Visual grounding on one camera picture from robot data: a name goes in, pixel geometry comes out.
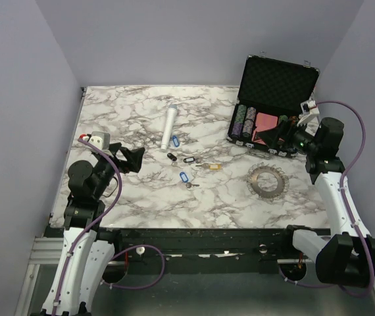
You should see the white microphone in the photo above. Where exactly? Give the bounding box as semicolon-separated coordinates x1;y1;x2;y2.
160;105;178;151

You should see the black key fob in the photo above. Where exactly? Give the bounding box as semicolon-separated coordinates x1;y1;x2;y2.
167;153;177;161

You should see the blue key tag far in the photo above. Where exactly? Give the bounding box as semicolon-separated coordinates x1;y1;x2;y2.
172;135;180;147

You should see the blue key tag near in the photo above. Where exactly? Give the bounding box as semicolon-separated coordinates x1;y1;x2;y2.
180;172;189;183

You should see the yellow key tag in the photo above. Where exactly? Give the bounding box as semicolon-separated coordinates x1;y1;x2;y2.
209;164;221;170

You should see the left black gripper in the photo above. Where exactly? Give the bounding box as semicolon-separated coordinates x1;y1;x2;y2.
93;142;145;198

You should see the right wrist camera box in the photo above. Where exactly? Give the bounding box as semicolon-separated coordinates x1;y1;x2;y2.
297;99;320;126

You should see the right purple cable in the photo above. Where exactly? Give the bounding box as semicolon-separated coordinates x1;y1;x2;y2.
278;100;375;299

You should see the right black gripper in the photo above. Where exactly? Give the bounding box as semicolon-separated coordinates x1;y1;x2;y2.
258;117;320;155

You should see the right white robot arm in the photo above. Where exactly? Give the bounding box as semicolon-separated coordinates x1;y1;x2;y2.
257;117;375;288

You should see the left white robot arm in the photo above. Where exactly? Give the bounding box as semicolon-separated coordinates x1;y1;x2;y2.
40;143;145;315

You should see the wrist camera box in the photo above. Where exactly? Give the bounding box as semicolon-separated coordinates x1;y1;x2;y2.
297;99;320;126
88;131;110;151

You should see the black poker chip case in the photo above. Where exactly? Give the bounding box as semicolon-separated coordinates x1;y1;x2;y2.
226;55;320;158

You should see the black key tag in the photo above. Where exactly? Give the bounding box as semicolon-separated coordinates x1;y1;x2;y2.
183;157;196;163

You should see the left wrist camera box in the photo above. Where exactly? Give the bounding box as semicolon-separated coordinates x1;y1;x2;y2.
88;131;110;151

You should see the large metal keyring disc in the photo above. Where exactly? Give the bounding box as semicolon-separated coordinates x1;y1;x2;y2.
247;163;289;200

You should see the blue key tag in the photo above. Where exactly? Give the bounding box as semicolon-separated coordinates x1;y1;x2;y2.
180;172;189;183
172;135;180;147

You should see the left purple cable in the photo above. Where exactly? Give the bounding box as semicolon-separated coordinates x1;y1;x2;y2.
51;136;167;316

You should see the pink playing card deck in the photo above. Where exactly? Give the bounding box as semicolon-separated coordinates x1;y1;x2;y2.
252;113;278;144

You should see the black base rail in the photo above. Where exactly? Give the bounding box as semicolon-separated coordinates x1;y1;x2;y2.
44;225;332;276

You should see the silver key on blue tag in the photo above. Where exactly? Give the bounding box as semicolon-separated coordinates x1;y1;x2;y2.
186;182;199;188

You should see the purple cable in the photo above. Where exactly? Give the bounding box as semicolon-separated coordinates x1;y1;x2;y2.
278;100;375;299
51;136;167;316

